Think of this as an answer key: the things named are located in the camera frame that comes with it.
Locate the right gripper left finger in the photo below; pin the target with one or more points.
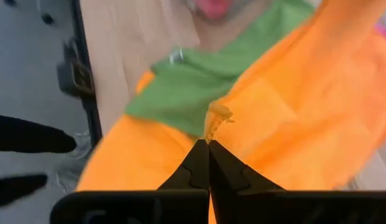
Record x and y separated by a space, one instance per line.
192 171

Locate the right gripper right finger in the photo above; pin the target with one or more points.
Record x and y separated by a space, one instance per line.
233 174

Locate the green microfiber towel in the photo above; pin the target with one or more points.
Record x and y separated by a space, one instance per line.
186 93

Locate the orange microfiber towel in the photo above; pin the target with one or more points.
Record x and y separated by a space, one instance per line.
133 161
304 109

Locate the grey office chair base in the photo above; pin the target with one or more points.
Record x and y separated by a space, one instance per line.
47 18

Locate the black table-level camera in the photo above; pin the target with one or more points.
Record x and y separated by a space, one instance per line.
76 74

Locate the black metal table frame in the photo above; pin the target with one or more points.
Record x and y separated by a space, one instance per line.
87 46

